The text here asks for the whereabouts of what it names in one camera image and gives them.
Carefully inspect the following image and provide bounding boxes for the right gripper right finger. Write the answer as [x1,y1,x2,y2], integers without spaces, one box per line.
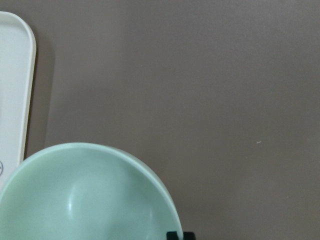
[183,231,196,240]

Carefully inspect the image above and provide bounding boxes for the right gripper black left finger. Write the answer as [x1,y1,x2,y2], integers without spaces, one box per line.
[166,231,179,240]

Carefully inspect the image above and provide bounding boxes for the green bowl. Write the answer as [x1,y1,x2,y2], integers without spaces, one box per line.
[0,143,184,240]

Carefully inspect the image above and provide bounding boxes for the white rabbit tray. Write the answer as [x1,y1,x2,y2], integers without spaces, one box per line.
[0,11,37,187]

